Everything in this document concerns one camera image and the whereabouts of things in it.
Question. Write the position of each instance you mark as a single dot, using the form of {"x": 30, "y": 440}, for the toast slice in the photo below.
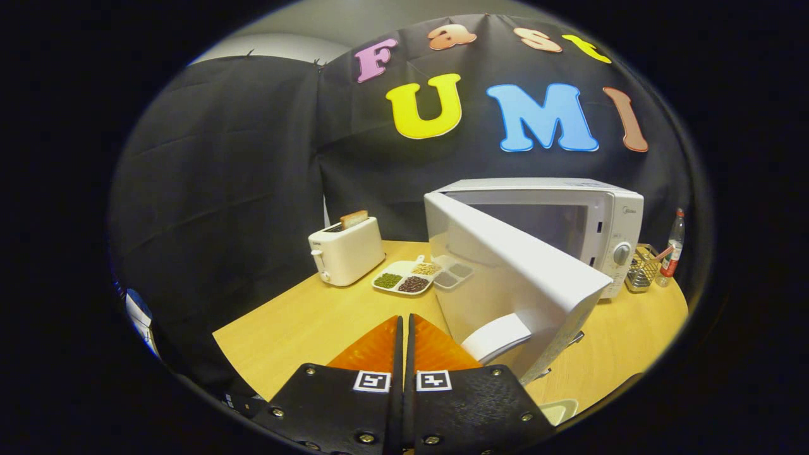
{"x": 354, "y": 218}

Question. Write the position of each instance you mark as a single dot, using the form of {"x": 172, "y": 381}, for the white microwave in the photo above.
{"x": 505, "y": 265}

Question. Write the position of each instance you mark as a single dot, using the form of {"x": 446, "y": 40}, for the white plate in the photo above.
{"x": 559, "y": 412}

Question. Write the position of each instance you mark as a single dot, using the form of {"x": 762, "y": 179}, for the white and blue device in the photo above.
{"x": 139, "y": 316}

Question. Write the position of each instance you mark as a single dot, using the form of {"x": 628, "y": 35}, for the cream toaster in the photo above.
{"x": 347, "y": 256}

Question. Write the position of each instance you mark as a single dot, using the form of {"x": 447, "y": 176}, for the clear plastic water bottle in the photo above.
{"x": 673, "y": 253}

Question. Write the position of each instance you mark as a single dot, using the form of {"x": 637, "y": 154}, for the white divided bean dish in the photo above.
{"x": 404, "y": 278}

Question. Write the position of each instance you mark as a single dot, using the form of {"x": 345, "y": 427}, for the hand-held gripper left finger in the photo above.
{"x": 341, "y": 414}

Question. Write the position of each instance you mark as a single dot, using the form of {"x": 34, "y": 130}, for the red striped straw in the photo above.
{"x": 663, "y": 253}

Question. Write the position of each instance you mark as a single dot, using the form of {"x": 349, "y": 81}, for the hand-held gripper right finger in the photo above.
{"x": 474, "y": 414}

